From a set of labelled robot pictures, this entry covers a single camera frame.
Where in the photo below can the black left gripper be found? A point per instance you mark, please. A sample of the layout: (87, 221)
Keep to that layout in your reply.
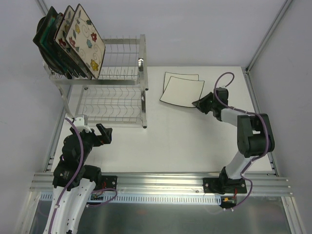
(98, 138)

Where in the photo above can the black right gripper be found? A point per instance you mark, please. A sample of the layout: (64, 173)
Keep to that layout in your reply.
(208, 104)

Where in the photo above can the round silver-rimmed cream plate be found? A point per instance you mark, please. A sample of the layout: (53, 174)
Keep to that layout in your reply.
(45, 57)

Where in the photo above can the cream floral square plate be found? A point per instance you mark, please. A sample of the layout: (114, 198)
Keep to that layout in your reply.
(68, 56)

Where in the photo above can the dark square teal-centre plate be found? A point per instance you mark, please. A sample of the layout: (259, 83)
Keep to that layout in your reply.
(43, 39)

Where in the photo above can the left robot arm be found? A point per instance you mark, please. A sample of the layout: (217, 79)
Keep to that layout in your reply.
(74, 181)

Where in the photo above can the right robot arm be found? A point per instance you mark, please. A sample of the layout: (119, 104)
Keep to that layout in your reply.
(254, 139)

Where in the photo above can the stainless steel dish rack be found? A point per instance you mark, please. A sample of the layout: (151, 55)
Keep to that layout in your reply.
(119, 94)

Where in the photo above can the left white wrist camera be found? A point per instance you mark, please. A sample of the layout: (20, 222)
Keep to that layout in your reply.
(81, 124)

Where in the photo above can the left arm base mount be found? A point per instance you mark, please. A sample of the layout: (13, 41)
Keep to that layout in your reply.
(108, 181)

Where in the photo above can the aluminium frame rail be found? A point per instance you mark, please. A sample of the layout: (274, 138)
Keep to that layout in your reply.
(192, 183)

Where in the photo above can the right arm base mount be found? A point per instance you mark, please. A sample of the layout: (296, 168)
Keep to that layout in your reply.
(231, 186)

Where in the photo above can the white slotted cable duct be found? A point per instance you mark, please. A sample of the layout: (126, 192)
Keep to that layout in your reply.
(149, 199)

